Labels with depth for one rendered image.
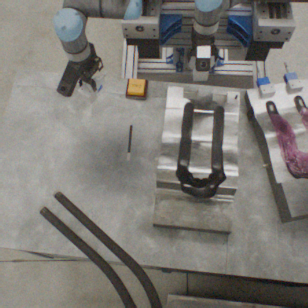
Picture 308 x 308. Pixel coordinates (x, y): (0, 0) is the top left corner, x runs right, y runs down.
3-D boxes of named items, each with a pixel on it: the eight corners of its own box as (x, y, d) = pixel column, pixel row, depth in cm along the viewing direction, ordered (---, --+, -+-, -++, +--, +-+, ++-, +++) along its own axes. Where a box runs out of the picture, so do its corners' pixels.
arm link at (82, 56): (77, 58, 107) (55, 45, 109) (80, 67, 111) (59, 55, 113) (93, 40, 109) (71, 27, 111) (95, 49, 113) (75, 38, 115)
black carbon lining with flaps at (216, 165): (183, 104, 137) (183, 91, 128) (227, 108, 136) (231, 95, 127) (173, 197, 125) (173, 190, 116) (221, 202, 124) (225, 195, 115)
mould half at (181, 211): (168, 97, 146) (168, 79, 134) (235, 104, 145) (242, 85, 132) (152, 226, 129) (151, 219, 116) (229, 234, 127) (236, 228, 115)
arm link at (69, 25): (82, 5, 100) (77, 30, 97) (91, 31, 110) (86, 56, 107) (54, 3, 100) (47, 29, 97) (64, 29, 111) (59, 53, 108)
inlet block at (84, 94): (102, 72, 139) (100, 64, 134) (113, 78, 138) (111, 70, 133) (80, 98, 135) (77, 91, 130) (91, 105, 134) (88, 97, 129)
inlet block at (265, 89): (249, 71, 146) (252, 63, 141) (262, 69, 146) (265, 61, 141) (259, 100, 142) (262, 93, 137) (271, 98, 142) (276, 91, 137)
